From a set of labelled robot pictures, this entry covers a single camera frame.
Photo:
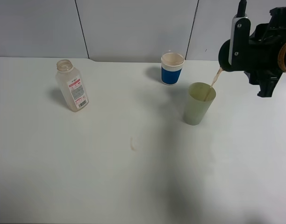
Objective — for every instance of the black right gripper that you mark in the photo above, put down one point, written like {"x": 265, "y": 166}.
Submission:
{"x": 268, "y": 53}

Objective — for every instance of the teal plastic cup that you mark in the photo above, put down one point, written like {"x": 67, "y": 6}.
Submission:
{"x": 223, "y": 57}

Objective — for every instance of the clear plastic drink bottle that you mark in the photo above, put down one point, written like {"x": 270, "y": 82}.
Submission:
{"x": 71, "y": 84}

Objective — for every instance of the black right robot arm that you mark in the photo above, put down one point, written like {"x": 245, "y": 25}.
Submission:
{"x": 267, "y": 53}

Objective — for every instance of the pale green plastic cup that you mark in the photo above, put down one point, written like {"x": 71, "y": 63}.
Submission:
{"x": 200, "y": 98}

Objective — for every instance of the blue sleeved glass cup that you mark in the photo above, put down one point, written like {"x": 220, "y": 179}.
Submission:
{"x": 171, "y": 67}

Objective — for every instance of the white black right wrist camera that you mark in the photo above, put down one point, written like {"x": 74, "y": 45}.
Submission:
{"x": 239, "y": 41}

